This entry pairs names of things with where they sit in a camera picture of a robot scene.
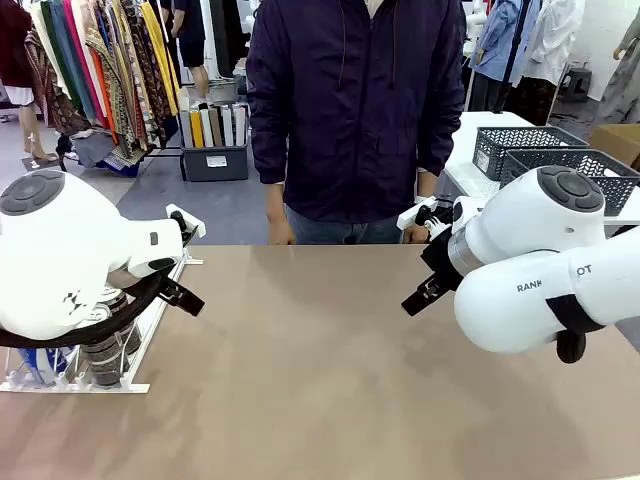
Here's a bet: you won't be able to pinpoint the maroon garment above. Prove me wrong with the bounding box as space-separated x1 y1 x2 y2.
0 0 34 89

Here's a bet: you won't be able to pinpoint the tall white board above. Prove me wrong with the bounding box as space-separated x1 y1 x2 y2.
177 87 193 149

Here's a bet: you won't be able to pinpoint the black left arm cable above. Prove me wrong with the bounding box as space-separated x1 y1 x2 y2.
0 267 182 350

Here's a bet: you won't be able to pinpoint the black plastic stool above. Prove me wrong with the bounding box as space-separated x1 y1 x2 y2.
557 67 594 104

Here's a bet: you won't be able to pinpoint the gray plastic woven basket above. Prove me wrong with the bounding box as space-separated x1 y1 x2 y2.
499 148 640 218
472 126 590 182

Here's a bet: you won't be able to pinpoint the teal garment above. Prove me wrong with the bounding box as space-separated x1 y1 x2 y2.
49 0 99 122

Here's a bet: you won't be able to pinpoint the green garment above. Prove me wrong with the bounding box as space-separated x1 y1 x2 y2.
38 0 84 112

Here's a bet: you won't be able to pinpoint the mannequin in gray dress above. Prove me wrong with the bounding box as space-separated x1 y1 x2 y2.
594 8 640 127

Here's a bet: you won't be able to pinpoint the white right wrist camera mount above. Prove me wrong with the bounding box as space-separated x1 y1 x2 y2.
397 196 456 239

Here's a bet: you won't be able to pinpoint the person in navy jacket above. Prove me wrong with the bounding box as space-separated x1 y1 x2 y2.
244 0 469 224

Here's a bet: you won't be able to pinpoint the blue jeans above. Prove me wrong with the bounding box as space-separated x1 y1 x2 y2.
286 203 407 246

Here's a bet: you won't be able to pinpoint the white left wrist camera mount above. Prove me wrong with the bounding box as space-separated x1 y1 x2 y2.
165 203 207 247

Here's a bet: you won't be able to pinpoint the person's left forearm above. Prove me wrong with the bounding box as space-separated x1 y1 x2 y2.
414 109 466 202

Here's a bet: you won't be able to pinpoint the multicolour patterned garment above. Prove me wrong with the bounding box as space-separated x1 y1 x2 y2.
82 0 149 152

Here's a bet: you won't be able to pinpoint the person's right hand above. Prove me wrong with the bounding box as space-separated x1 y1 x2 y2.
266 208 298 247

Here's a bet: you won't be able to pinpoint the mannequin legs with base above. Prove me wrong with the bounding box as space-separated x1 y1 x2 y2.
18 102 61 172

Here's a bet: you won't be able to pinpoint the blue shirt on mannequin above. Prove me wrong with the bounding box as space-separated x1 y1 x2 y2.
468 0 532 84

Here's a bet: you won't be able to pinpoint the orange garment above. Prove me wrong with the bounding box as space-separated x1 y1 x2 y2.
89 48 119 144

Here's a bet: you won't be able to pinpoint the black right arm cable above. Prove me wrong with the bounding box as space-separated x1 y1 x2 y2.
544 294 609 365

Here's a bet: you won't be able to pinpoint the gray storage bin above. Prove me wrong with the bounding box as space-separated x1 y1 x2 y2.
179 143 250 183

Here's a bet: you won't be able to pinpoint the brown dark skirt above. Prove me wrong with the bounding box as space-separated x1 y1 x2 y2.
504 77 557 127

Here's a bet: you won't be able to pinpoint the white side table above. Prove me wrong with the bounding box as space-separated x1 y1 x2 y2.
442 110 640 227

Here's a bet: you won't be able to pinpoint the cardboard box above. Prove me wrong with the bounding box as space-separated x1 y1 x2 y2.
587 123 640 172

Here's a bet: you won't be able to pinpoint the white can dispenser rack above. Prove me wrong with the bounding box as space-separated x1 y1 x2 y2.
0 244 206 395

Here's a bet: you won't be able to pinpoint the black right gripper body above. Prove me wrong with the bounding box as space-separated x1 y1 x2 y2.
420 230 467 292

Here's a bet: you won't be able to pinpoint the brown patterned shawl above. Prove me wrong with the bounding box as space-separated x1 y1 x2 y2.
23 28 92 137

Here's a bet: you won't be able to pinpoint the pink garment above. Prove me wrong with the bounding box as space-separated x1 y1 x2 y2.
61 0 109 127

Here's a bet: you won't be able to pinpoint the gray cloth pile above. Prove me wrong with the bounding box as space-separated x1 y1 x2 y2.
57 129 146 179

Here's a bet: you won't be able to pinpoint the dark floral garment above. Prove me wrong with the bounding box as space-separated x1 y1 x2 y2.
118 0 169 147

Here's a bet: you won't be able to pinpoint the white shirt on mannequin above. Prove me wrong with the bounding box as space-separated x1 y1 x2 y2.
522 0 586 88

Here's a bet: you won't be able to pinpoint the light gray board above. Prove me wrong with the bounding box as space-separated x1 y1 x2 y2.
220 105 235 148

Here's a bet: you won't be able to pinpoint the yellow board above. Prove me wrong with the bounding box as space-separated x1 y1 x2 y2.
189 109 205 149

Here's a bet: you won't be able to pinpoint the person's right forearm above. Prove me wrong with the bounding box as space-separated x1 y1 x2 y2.
248 109 290 219

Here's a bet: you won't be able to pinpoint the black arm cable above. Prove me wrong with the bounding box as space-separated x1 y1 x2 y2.
0 267 182 350
544 294 609 365

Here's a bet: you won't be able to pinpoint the yellow hanging garment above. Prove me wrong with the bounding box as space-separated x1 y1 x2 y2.
139 0 180 117

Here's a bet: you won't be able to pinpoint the brown board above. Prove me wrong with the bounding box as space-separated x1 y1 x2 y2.
208 106 224 148

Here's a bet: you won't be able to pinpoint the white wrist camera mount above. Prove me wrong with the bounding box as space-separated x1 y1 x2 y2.
165 203 207 247
397 196 456 239

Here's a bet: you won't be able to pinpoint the dark gray skirt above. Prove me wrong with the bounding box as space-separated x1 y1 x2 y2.
469 72 509 114

